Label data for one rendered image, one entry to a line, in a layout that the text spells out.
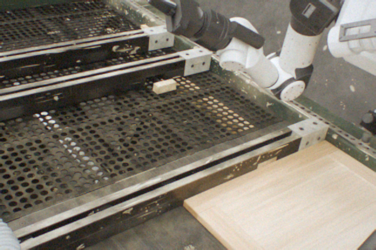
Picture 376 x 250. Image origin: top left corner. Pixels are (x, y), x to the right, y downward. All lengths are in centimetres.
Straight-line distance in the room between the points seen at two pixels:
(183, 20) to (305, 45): 38
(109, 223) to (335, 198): 61
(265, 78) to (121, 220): 54
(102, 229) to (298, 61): 68
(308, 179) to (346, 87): 127
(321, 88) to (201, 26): 161
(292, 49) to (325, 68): 137
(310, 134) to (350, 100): 110
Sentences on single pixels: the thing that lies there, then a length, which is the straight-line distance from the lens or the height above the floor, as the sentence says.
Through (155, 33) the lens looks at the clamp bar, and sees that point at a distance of 204.
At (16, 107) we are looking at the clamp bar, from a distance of 159.
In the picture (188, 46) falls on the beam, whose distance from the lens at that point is 205.
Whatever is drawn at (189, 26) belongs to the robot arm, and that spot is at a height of 156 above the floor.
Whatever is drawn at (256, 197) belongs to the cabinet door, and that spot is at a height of 122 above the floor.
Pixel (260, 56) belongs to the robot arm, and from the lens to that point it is 134.
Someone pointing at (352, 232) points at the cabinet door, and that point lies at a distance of 135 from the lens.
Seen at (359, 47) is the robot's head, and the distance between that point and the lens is 109.
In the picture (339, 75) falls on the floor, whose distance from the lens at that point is 271.
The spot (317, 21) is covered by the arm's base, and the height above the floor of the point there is 132.
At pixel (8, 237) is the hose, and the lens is 93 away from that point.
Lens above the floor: 239
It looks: 51 degrees down
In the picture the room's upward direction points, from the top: 68 degrees counter-clockwise
